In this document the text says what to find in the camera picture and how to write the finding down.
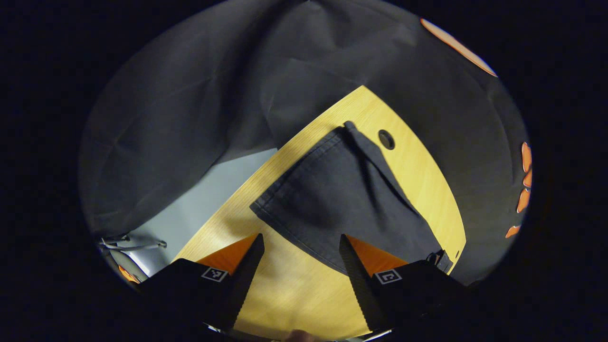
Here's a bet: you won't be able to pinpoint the grey metal frame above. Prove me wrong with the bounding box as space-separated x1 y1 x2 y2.
97 233 168 285

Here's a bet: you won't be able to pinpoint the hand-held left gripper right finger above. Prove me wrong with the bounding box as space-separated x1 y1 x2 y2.
338 234 476 333

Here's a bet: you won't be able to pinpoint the black jeans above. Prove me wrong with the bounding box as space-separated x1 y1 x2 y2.
250 121 454 277

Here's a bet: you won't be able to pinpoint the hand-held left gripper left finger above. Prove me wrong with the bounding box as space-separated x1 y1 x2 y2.
137 233 266 333

